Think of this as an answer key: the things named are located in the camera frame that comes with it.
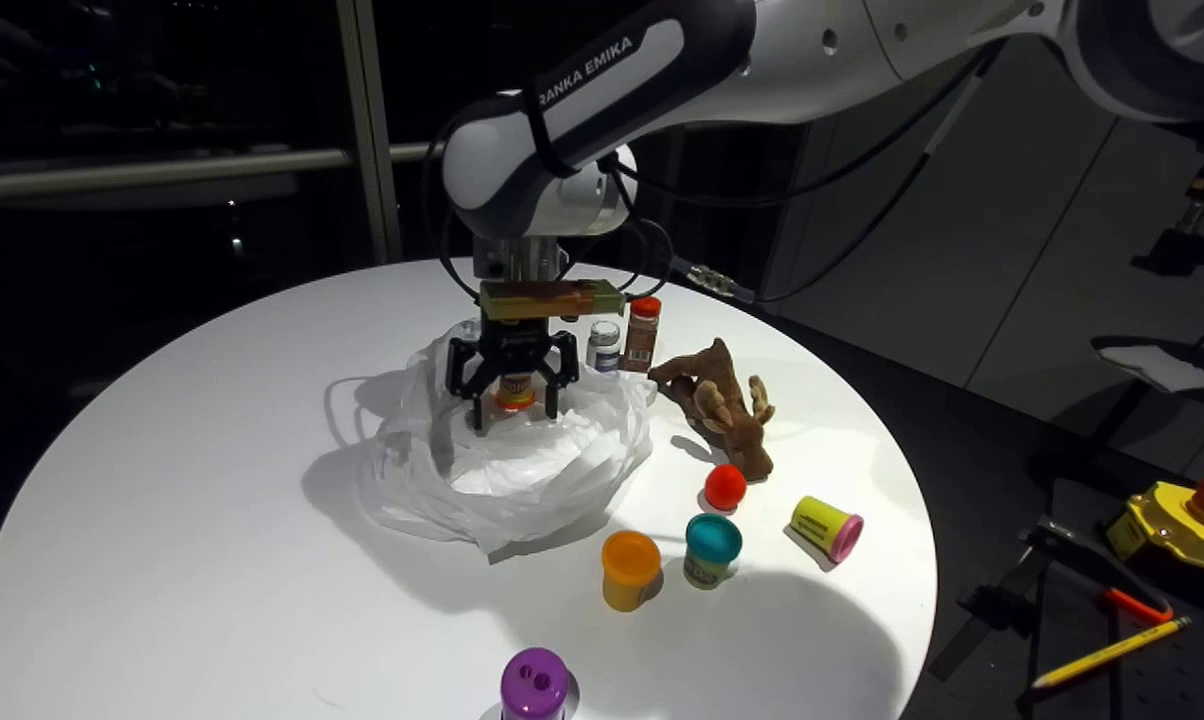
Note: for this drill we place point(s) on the yellow pencil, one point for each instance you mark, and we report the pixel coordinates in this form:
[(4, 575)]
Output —
[(1109, 655)]

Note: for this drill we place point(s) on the pink play-dough tub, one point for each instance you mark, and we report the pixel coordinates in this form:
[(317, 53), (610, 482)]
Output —
[(826, 525)]

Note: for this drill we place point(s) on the yellow play-dough tub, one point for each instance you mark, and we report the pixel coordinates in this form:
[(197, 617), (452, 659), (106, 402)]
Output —
[(518, 396)]

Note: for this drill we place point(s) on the black camera stand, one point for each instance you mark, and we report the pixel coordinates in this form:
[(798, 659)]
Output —
[(1169, 365)]

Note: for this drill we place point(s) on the yellow emergency stop button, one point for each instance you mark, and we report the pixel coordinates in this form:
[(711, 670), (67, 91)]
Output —
[(1160, 519)]

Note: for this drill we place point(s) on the wrist camera on wooden mount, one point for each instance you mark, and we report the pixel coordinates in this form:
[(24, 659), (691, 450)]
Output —
[(550, 298)]

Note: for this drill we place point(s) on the teal play-dough tub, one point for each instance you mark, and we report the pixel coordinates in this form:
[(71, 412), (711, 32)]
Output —
[(711, 551)]

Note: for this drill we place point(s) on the small red-lid container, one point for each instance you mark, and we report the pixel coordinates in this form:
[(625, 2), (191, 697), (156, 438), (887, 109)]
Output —
[(725, 488)]

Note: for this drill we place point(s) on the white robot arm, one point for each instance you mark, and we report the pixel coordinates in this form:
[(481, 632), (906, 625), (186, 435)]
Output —
[(527, 170)]

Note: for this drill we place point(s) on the orange play-dough tub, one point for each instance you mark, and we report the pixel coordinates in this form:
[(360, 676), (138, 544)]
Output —
[(628, 566)]

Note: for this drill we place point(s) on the brown plush moose toy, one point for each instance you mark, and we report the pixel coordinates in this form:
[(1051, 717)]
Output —
[(731, 412)]

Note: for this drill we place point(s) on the red-lid spice bottle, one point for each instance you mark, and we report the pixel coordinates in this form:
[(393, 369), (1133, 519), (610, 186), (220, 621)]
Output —
[(640, 333)]

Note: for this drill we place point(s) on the purple play-dough tub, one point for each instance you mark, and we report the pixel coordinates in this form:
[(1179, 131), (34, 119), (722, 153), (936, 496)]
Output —
[(537, 687)]

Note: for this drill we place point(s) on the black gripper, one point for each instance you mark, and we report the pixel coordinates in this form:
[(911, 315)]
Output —
[(500, 348)]

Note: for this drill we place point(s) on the metal window railing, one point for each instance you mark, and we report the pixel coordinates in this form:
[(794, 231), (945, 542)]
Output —
[(153, 173)]

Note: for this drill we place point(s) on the red-handled tool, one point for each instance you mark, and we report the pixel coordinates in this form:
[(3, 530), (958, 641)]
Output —
[(1092, 562)]

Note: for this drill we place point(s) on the white plastic bag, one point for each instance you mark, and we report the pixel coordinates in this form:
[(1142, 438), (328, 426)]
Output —
[(510, 486)]

